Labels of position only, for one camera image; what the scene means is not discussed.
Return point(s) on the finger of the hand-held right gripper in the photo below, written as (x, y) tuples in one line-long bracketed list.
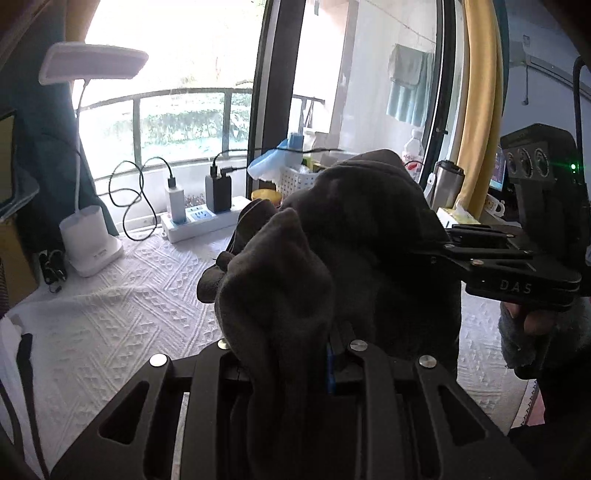
[(480, 233), (485, 254)]

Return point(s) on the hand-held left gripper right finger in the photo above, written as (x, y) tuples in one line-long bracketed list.
[(330, 374)]

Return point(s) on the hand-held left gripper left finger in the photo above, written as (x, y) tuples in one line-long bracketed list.
[(217, 369)]

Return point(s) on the dark grey t-shirt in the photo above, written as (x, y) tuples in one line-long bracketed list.
[(346, 230)]

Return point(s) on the person's right forearm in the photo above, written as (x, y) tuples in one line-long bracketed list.
[(517, 350)]

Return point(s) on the person's right hand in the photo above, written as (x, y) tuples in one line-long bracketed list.
[(538, 323)]

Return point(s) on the yellow tissue box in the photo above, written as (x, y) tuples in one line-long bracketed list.
[(455, 217)]

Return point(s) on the white printed mug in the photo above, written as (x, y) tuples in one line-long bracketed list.
[(494, 204)]

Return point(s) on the steel thermos mug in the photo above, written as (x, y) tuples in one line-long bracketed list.
[(445, 184)]

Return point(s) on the lit computer monitor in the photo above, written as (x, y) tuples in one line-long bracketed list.
[(498, 170)]

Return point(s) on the clear water bottle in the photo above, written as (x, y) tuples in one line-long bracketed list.
[(414, 150)]

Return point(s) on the yellow curtain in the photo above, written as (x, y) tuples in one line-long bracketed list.
[(480, 92), (83, 23)]

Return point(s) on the white power strip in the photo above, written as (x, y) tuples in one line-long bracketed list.
[(198, 221)]

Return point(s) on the hanging towel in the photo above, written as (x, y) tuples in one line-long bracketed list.
[(408, 87)]

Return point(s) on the white charger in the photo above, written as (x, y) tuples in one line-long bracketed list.
[(174, 205)]

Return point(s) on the black charger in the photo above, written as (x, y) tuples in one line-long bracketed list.
[(218, 194)]

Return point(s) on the red yellow tin can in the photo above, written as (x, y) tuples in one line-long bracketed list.
[(268, 196)]

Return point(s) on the white desk lamp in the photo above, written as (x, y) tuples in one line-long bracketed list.
[(87, 240)]

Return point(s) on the white plastic basket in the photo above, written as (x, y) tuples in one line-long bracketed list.
[(295, 180)]

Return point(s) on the small black clips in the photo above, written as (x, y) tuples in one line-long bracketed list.
[(48, 267)]

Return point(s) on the cardboard box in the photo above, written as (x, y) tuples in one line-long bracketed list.
[(16, 258)]

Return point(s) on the balcony railing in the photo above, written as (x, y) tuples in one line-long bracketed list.
[(136, 124)]

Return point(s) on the teal curtain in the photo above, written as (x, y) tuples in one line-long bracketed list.
[(41, 129)]

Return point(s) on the black window frame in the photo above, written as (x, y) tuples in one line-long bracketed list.
[(277, 69)]

